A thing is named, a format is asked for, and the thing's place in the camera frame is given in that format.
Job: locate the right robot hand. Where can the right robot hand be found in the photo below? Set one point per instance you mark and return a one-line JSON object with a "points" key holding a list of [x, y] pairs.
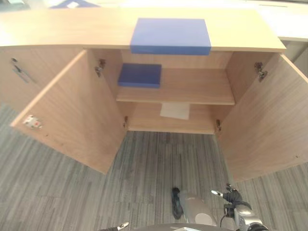
{"points": [[232, 196]]}

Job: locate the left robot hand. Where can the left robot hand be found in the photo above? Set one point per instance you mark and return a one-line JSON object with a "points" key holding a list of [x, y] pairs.
{"points": [[118, 226]]}

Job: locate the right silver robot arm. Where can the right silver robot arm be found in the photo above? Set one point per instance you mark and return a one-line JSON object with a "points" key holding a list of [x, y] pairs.
{"points": [[243, 216]]}

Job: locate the metal cabinet door hinge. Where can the metal cabinet door hinge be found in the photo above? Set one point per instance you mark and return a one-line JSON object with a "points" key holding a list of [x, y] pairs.
{"points": [[99, 67], [125, 122], [218, 125], [260, 71]]}

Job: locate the right open wooden cabinet door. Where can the right open wooden cabinet door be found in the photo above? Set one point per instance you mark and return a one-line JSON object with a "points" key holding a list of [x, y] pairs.
{"points": [[267, 115]]}

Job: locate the open wooden cabinet door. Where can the open wooden cabinet door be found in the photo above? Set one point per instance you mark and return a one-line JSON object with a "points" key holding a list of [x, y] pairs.
{"points": [[77, 108], [267, 115]]}

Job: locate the wooden cabinet shelf board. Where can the wooden cabinet shelf board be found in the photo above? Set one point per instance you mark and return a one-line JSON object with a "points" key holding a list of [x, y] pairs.
{"points": [[192, 89]]}

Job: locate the left open wooden cabinet door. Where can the left open wooden cabinet door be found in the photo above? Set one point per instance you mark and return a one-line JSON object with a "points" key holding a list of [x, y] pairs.
{"points": [[77, 108]]}

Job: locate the small blue folder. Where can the small blue folder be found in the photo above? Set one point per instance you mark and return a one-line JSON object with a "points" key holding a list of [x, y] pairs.
{"points": [[140, 74]]}

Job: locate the large blue folder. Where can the large blue folder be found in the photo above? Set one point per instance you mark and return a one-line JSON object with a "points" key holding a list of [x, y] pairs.
{"points": [[168, 33]]}

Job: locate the closed wooden cabinet door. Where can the closed wooden cabinet door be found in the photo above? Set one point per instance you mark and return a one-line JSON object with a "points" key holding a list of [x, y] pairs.
{"points": [[36, 65]]}

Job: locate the light wood office cabinet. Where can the light wood office cabinet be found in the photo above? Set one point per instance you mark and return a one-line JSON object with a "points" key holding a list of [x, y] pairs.
{"points": [[72, 26]]}

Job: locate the blue folder with white label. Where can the blue folder with white label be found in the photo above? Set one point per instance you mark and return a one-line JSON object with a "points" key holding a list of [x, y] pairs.
{"points": [[72, 3]]}

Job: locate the dark robot torso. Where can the dark robot torso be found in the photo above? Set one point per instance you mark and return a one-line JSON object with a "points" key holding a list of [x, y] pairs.
{"points": [[173, 227]]}

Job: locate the white paper sheet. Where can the white paper sheet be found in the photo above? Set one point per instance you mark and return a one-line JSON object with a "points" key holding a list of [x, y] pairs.
{"points": [[175, 110]]}

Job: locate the metal door lock latch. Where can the metal door lock latch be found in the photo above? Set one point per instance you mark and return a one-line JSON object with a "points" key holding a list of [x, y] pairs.
{"points": [[32, 122]]}

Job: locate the white desk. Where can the white desk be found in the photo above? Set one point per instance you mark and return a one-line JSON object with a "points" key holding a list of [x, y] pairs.
{"points": [[286, 16]]}

